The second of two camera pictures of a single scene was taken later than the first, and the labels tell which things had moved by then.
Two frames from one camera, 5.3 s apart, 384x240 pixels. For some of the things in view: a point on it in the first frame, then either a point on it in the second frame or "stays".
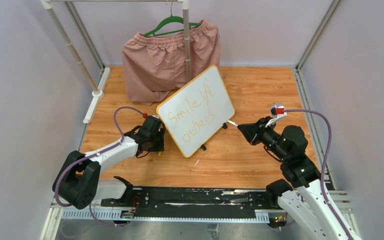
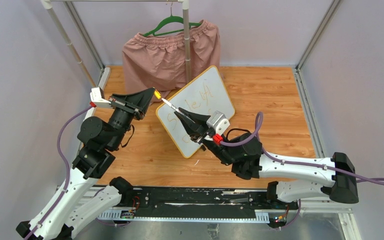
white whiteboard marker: (233, 123) → (176, 109)
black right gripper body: (267, 136) → (211, 146)
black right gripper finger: (249, 130) → (199, 119)
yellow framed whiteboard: (195, 112) stays
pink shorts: (154, 67) stays
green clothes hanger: (151, 32) stays
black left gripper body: (157, 141) → (137, 113)
